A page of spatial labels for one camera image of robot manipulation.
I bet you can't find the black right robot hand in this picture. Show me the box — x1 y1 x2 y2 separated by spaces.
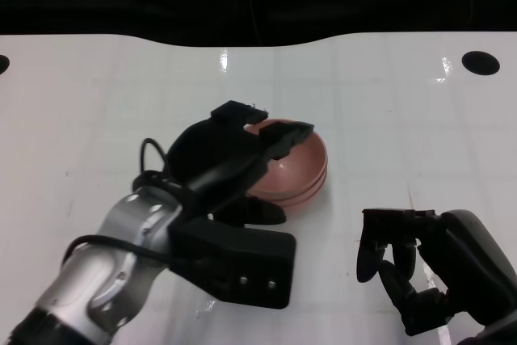
356 208 517 338

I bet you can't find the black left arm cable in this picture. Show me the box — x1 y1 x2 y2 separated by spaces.
63 137 191 267

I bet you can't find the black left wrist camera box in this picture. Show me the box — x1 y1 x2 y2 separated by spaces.
167 215 297 311

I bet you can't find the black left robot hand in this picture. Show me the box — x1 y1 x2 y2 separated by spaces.
165 99 316 227

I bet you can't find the pink plastic bowl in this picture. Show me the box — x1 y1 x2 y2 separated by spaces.
276 183 325 212
250 169 328 203
244 118 329 197

